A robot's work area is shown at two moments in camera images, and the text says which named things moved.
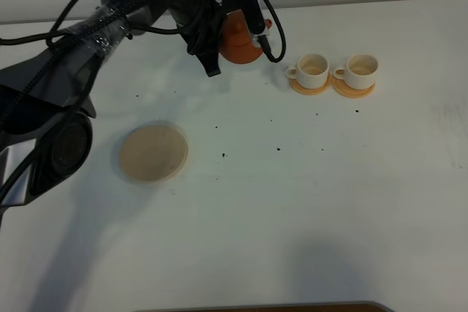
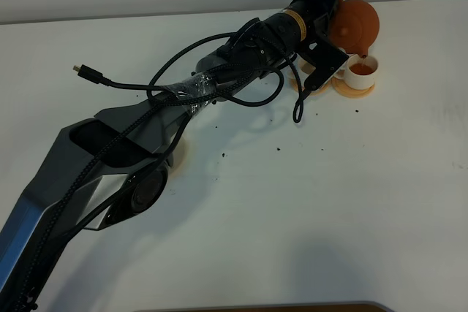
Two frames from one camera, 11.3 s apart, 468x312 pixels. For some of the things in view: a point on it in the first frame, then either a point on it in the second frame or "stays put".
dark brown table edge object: (369, 306) stays put
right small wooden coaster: (341, 87) stays put
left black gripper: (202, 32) → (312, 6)
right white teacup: (360, 71) stays put
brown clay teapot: (235, 43) → (353, 25)
